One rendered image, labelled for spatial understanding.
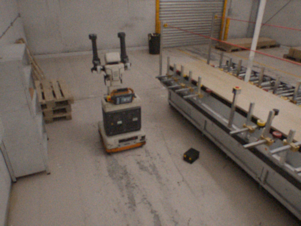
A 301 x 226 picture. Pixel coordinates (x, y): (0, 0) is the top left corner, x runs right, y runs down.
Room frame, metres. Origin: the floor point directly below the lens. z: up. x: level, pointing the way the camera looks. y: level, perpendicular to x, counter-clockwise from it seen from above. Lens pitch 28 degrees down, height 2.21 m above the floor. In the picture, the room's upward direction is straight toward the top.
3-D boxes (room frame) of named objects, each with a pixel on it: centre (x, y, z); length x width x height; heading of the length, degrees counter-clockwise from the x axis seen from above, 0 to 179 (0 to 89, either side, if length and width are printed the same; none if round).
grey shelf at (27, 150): (2.70, 1.72, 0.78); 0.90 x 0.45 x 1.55; 23
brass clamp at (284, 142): (1.75, -1.28, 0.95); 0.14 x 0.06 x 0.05; 23
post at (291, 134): (1.77, -1.27, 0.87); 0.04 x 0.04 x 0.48; 23
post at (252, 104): (2.23, -1.08, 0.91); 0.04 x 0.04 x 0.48; 23
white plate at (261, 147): (2.02, -1.14, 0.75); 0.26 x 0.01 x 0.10; 23
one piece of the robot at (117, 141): (2.87, 0.33, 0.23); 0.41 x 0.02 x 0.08; 112
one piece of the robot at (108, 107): (3.08, 0.44, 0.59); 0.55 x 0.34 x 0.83; 112
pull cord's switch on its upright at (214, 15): (4.79, -1.22, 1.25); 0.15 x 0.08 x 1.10; 23
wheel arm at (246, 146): (1.93, -1.11, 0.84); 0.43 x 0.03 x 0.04; 113
